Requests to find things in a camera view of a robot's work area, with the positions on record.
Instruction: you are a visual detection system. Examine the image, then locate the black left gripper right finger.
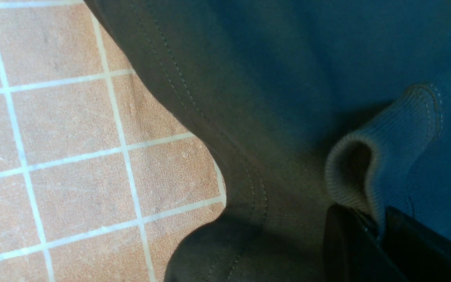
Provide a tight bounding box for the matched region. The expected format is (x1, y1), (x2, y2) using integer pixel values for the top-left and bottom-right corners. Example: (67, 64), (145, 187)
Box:
(382, 207), (451, 282)

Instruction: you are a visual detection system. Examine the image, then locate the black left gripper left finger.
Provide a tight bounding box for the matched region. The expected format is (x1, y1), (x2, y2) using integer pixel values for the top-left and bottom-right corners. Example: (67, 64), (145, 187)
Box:
(323, 204), (406, 282)

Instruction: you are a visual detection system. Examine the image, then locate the dark gray long-sleeve top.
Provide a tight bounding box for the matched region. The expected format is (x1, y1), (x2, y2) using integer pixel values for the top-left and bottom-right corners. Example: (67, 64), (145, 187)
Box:
(86, 0), (451, 282)

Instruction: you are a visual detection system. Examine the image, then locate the pink checkered tablecloth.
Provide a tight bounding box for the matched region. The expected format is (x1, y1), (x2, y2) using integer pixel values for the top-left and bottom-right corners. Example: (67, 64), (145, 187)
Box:
(0, 0), (226, 282)

